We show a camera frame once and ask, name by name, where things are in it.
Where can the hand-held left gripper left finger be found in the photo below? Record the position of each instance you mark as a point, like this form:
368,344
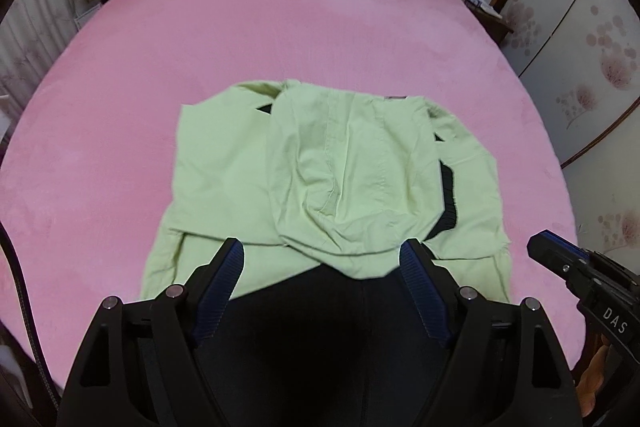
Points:
222,287

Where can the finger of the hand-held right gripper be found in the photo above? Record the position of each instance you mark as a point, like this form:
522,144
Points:
557,259

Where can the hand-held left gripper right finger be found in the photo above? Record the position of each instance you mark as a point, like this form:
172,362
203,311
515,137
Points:
422,287

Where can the green and black hooded jacket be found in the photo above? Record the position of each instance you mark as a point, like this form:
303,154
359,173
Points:
350,167

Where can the person's right hand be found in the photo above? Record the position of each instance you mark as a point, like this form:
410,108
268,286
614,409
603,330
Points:
595,377

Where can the floral wardrobe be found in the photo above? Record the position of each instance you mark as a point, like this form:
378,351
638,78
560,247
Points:
575,47

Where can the wooden nightstand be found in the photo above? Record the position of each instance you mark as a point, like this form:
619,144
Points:
492,24

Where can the bed with pink sheet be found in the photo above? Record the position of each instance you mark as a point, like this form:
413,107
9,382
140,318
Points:
250,27

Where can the papers on nightstand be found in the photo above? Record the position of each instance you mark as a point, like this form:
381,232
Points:
480,4

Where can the white rack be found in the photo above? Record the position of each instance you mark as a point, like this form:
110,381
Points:
89,14

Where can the white patterned curtain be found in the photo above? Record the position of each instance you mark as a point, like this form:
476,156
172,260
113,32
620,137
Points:
35,37

